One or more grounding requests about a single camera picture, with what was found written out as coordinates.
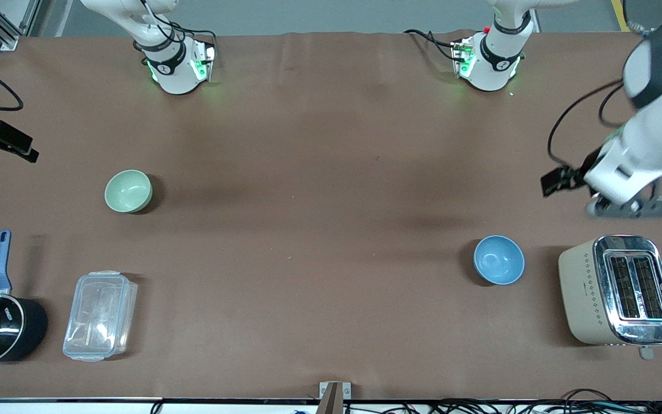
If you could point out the metal bracket with wooden post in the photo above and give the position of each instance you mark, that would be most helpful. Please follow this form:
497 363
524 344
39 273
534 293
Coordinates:
334 397

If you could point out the brown table cover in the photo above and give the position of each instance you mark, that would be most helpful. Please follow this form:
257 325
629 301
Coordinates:
331 230

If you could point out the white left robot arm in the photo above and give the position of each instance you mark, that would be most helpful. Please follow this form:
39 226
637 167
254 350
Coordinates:
647 132

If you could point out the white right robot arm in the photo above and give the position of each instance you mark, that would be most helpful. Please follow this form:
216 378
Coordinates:
173 72

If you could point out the beige chrome toaster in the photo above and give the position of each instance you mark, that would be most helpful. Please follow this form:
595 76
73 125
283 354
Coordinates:
592 293

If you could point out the light green bowl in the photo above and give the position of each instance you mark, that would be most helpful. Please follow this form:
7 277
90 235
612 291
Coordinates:
128 191

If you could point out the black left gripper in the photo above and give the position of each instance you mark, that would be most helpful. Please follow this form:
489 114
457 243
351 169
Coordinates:
579 172

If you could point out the blue bowl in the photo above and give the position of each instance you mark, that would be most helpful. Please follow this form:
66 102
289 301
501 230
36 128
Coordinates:
499 260

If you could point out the clear plastic lidded container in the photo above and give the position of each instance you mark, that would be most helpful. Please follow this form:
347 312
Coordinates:
100 316

